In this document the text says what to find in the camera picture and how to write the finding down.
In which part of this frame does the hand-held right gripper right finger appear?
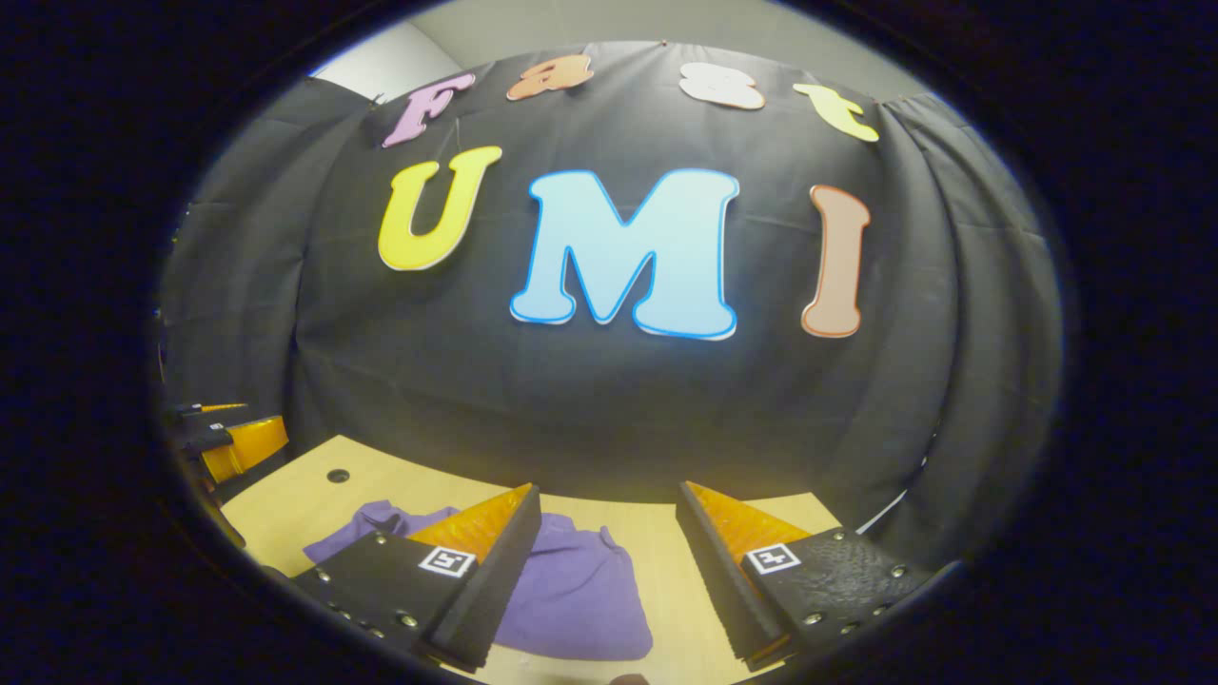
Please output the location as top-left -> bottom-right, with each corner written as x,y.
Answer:
676,480 -> 938,672

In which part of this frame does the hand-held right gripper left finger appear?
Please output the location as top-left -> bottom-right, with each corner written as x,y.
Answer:
290,482 -> 543,675

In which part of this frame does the purple shirt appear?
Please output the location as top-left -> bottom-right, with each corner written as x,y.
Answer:
303,499 -> 656,662

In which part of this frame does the black backdrop cloth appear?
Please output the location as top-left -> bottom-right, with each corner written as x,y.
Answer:
157,40 -> 1062,572

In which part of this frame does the white cable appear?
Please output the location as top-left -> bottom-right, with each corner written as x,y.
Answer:
855,487 -> 910,536

